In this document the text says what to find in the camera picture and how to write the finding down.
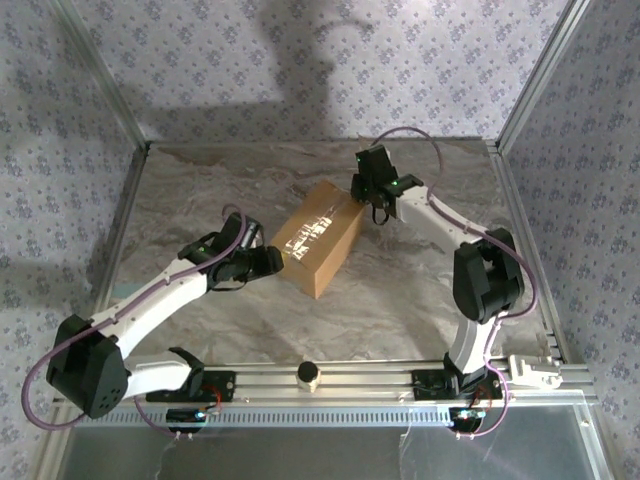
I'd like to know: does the brown cardboard express box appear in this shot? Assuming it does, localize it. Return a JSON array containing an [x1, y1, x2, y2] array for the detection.
[[269, 179, 366, 301]]

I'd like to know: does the marble patterned table cover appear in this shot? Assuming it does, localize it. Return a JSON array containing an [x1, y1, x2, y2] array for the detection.
[[94, 139, 556, 369]]

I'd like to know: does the black knob on cream base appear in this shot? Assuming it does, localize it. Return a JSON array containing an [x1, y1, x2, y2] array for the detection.
[[296, 360, 321, 394]]

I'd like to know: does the small black controller board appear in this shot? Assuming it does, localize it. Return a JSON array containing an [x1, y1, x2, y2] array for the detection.
[[447, 406, 489, 432], [166, 407, 222, 434]]

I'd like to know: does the grey metal panel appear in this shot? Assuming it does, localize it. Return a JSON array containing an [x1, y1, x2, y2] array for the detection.
[[64, 424, 601, 480]]

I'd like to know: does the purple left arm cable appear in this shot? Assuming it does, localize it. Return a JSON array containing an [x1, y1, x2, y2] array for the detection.
[[22, 202, 251, 431]]

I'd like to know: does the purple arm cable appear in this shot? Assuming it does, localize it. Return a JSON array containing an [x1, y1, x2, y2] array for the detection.
[[22, 202, 251, 431], [369, 125, 541, 331]]

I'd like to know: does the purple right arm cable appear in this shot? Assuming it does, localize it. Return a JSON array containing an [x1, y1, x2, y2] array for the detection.
[[369, 125, 541, 331]]

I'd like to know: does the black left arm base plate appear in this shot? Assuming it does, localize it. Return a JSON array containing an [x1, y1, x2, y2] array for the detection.
[[144, 372, 237, 404]]

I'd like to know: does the aluminium frame side rail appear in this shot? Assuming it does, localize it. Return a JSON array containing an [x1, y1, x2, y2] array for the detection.
[[484, 141, 601, 401], [74, 144, 152, 371]]

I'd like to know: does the aluminium frame cross rail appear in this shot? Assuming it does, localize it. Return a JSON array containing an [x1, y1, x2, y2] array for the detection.
[[53, 363, 599, 407]]

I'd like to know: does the grey slotted cable duct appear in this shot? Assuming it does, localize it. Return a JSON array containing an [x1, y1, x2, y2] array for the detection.
[[74, 405, 454, 427]]

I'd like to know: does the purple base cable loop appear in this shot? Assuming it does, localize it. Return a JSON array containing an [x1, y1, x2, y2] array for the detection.
[[452, 367, 509, 441], [135, 389, 201, 441]]

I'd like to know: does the aluminium frame post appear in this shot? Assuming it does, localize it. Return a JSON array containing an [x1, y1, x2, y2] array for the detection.
[[53, 0, 153, 152], [493, 0, 595, 152]]

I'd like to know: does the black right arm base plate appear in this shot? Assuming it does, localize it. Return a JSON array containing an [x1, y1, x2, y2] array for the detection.
[[412, 368, 504, 402]]

